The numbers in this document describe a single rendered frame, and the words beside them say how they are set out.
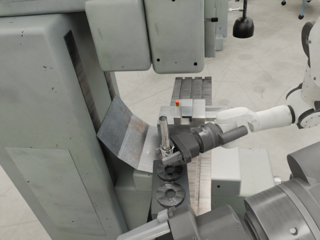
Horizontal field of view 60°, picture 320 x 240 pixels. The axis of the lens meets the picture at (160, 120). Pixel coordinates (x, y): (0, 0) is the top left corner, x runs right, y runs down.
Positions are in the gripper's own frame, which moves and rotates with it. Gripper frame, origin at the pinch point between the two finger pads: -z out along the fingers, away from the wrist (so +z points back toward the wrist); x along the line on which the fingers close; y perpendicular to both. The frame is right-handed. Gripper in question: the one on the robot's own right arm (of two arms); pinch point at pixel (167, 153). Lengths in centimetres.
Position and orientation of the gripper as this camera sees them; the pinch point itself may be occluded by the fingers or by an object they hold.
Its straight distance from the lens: 90.9
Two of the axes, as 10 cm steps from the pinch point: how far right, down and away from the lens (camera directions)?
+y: 1.1, 7.7, 6.2
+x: 4.1, 5.3, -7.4
